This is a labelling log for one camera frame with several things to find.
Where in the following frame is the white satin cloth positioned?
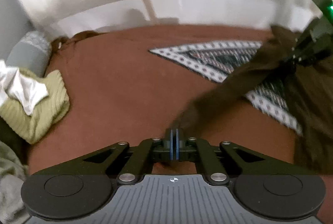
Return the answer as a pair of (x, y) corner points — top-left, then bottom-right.
(0, 60), (49, 116)

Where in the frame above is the patterned dark blue mat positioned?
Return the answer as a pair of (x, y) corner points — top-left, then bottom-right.
(148, 41), (303, 136)

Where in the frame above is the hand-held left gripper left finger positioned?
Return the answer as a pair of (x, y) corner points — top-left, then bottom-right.
(60, 128), (173, 185)

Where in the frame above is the green ribbed cloth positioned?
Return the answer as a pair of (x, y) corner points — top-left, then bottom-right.
(0, 69), (70, 144)

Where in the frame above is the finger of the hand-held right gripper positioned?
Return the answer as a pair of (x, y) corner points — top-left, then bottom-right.
(294, 17), (333, 54)
(281, 41), (333, 68)

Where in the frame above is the dark brown garment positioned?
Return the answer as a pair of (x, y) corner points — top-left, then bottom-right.
(174, 25), (333, 175)

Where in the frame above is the pale grey-green blanket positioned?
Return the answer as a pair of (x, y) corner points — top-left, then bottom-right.
(0, 141), (30, 223)

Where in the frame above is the grey patterned pillow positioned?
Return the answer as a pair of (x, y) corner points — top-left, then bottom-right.
(6, 31), (52, 77)

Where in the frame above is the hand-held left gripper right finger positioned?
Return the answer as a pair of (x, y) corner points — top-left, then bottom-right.
(173, 128), (289, 185)

